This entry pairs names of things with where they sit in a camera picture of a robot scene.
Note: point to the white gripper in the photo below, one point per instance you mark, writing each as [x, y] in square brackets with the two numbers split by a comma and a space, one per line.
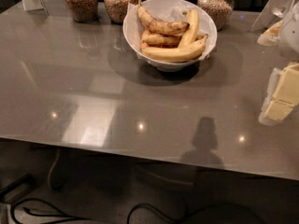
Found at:
[290, 34]

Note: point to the yellow banana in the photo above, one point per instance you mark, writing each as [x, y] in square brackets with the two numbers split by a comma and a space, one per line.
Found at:
[177, 55]
[190, 35]

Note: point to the brown spotted top banana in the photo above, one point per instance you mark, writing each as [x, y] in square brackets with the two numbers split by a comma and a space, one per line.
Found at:
[159, 26]

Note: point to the white bowl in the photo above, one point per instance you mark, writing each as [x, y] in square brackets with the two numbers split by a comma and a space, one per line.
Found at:
[134, 31]

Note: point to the middle orange-brown banana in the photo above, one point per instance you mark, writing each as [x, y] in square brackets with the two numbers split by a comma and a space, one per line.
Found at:
[149, 39]

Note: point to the right white sign stand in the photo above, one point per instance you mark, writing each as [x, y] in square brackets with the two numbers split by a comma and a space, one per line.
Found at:
[274, 9]

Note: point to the right grain-filled glass jar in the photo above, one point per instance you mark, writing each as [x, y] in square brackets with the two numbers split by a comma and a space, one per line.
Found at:
[219, 11]

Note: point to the grain-filled glass jar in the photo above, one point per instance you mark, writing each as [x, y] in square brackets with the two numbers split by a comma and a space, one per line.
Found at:
[82, 10]
[117, 9]
[219, 11]

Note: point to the left grain-filled glass jar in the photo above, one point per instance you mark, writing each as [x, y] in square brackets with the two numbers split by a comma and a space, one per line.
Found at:
[82, 10]

